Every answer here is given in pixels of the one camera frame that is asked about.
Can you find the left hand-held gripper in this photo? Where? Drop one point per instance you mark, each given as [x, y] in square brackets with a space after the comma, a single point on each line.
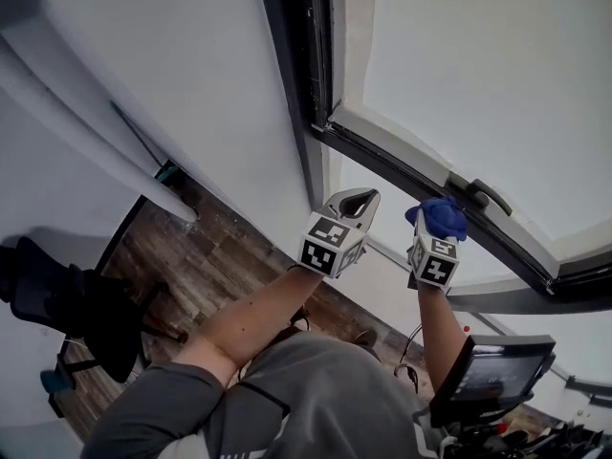
[330, 246]

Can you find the black mesh office chair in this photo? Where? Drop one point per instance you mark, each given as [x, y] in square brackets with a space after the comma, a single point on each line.
[105, 313]

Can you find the broom with teal head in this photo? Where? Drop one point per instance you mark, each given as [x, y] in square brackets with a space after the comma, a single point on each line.
[167, 172]

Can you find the person's left forearm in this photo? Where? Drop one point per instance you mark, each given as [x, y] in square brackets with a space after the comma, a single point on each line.
[248, 318]

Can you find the person's right forearm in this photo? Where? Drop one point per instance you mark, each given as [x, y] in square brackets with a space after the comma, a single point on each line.
[440, 337]

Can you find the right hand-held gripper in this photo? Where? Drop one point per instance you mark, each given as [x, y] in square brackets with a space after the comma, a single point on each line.
[435, 261]

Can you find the person's dark shoe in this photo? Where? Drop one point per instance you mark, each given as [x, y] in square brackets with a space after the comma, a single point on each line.
[367, 340]

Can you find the black monitor mount rig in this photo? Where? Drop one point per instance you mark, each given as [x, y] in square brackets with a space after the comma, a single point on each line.
[516, 440]

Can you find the black chest monitor screen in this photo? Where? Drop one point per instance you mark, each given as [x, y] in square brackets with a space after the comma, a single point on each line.
[497, 376]

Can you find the white vertical pipe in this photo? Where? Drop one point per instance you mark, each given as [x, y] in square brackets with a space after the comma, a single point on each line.
[95, 132]

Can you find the small teal plastic item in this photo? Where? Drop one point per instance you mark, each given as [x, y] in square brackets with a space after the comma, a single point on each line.
[57, 381]

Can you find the person's grey shirt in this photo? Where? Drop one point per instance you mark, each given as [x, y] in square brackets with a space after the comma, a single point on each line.
[311, 399]

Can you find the blue cleaning cloth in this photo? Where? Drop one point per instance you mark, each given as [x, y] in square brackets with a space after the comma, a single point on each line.
[444, 218]

